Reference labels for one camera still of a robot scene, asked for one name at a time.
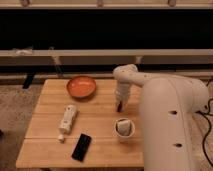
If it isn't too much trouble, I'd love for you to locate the black rectangular remote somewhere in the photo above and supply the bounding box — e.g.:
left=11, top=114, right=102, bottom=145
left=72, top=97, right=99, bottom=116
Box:
left=71, top=134, right=92, bottom=161

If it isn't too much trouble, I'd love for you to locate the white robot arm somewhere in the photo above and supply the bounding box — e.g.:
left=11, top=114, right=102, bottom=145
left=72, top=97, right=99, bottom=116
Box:
left=113, top=64, right=210, bottom=171

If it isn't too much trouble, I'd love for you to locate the red chili pepper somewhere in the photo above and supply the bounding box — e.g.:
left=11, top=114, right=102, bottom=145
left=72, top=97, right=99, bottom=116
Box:
left=117, top=102, right=123, bottom=113

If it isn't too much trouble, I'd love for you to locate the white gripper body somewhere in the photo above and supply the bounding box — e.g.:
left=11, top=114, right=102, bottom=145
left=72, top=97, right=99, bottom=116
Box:
left=115, top=81, right=131, bottom=102

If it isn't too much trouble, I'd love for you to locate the white cup with napkin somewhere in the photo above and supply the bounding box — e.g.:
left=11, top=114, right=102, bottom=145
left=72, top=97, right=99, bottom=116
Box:
left=114, top=118, right=135, bottom=143

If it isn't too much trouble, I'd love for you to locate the white plastic bottle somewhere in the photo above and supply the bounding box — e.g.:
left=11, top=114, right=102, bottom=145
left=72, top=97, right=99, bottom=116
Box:
left=58, top=105, right=78, bottom=143

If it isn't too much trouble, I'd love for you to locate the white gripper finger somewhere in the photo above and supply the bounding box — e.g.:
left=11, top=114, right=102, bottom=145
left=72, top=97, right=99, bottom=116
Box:
left=121, top=101, right=127, bottom=111
left=116, top=100, right=120, bottom=112

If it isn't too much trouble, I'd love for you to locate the black cable on floor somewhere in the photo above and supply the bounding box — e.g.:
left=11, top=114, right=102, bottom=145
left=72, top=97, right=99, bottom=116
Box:
left=196, top=77, right=213, bottom=168

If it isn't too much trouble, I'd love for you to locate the orange bowl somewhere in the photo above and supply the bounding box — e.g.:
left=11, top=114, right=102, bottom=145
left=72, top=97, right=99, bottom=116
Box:
left=66, top=76, right=96, bottom=98

